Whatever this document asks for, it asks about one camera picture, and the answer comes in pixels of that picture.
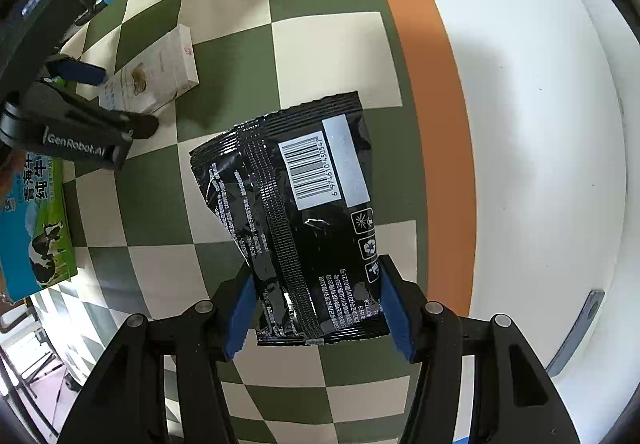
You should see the black snack bag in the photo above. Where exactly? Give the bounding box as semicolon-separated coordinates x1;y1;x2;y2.
190;91;388;346

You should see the open cardboard box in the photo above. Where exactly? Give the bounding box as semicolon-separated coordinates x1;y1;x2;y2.
1;153;77;303

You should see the green white checkered tablecloth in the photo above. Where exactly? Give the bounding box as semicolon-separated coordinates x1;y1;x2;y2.
29;0;474;444

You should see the blue smartphone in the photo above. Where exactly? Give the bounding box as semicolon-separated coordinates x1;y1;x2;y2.
546;289;605;378

